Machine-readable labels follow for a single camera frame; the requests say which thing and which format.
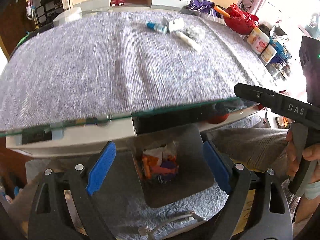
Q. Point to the purple round lid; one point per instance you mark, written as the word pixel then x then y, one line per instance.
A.
pixel 169 170

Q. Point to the purple bag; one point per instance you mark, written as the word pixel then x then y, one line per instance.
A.
pixel 203 6

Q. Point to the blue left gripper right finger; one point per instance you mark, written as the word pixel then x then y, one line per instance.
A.
pixel 220 169

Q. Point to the small blue cap bottle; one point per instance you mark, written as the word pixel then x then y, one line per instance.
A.
pixel 157 27

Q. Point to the person's right hand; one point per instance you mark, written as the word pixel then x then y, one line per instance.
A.
pixel 310 154

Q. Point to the white lotion bottle red label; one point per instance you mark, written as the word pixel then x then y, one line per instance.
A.
pixel 260 43

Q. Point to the red decorative basket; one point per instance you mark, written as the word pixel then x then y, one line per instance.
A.
pixel 241 22

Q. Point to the white crumpled paper ball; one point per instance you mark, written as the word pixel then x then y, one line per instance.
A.
pixel 194 32

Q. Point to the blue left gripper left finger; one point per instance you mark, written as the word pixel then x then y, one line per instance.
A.
pixel 101 167

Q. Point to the white tissue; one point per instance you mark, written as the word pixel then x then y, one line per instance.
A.
pixel 155 156

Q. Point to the grey woven table cloth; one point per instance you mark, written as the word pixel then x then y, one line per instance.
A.
pixel 112 64

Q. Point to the orange bottle red cap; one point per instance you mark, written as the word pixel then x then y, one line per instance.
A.
pixel 148 162

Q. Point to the yellow cream bottle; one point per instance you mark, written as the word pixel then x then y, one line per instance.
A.
pixel 251 38

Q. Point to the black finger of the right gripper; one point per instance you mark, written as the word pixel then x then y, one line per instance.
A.
pixel 263 96

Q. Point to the orange stick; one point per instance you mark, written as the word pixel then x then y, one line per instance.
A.
pixel 222 12

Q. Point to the dark grey trash bin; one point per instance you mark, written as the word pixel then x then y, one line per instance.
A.
pixel 194 174

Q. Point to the white plastic tube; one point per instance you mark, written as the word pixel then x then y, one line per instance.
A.
pixel 187 40

